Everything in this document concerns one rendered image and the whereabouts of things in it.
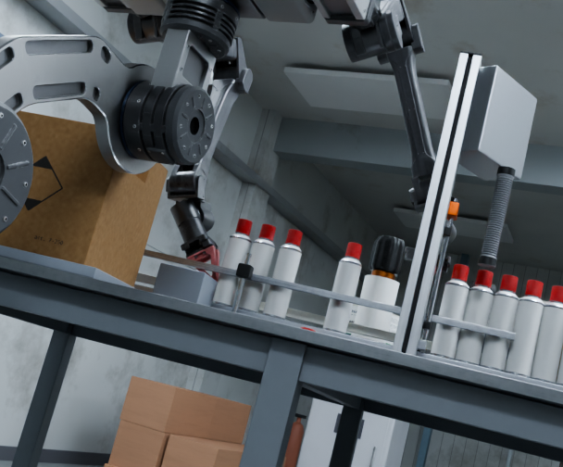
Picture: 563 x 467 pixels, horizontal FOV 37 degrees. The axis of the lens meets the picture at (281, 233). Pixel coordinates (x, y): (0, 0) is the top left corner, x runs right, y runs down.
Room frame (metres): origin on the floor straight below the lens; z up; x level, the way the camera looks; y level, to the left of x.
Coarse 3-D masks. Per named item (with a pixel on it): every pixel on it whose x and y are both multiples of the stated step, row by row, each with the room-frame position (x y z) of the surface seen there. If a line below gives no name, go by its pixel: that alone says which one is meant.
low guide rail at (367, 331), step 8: (136, 280) 1.96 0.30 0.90; (144, 280) 1.95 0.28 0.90; (152, 280) 1.95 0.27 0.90; (264, 304) 1.88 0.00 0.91; (288, 312) 1.87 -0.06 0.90; (296, 312) 1.86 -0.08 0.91; (304, 312) 1.86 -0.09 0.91; (304, 320) 1.86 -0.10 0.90; (312, 320) 1.85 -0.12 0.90; (320, 320) 1.85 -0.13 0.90; (352, 328) 1.83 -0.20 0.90; (360, 328) 1.83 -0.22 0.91; (368, 328) 1.83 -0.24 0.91; (376, 336) 1.82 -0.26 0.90; (384, 336) 1.82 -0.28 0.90; (392, 336) 1.81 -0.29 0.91; (456, 352) 1.78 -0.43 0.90; (480, 360) 1.77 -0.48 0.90
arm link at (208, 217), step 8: (200, 176) 1.87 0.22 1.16; (168, 184) 1.90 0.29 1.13; (200, 184) 1.88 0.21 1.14; (168, 192) 1.90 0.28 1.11; (200, 192) 1.88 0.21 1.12; (176, 200) 1.93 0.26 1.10; (200, 200) 1.91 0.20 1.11; (200, 208) 1.93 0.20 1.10; (208, 208) 1.97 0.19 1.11; (208, 216) 1.95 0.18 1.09; (208, 224) 1.96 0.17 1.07
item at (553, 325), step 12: (552, 288) 1.71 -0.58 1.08; (552, 300) 1.70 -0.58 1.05; (552, 312) 1.69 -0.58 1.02; (540, 324) 1.72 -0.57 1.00; (552, 324) 1.69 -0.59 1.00; (540, 336) 1.70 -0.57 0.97; (552, 336) 1.68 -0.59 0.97; (540, 348) 1.70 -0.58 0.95; (552, 348) 1.68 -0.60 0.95; (540, 360) 1.69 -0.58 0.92; (552, 360) 1.68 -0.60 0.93; (540, 372) 1.69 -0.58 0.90; (552, 372) 1.69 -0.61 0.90
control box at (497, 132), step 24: (480, 72) 1.61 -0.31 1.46; (504, 72) 1.60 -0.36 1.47; (480, 96) 1.60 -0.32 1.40; (504, 96) 1.61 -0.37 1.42; (528, 96) 1.67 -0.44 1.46; (480, 120) 1.59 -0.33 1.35; (504, 120) 1.62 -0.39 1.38; (528, 120) 1.68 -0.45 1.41; (480, 144) 1.58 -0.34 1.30; (504, 144) 1.63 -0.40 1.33; (480, 168) 1.68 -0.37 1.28
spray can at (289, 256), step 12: (288, 240) 1.83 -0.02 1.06; (300, 240) 1.84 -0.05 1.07; (288, 252) 1.82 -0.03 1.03; (300, 252) 1.83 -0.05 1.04; (276, 264) 1.83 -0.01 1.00; (288, 264) 1.82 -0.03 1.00; (276, 276) 1.82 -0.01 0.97; (288, 276) 1.82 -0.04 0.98; (276, 288) 1.82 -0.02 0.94; (276, 300) 1.82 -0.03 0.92; (288, 300) 1.83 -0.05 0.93; (264, 312) 1.83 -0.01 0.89; (276, 312) 1.82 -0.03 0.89
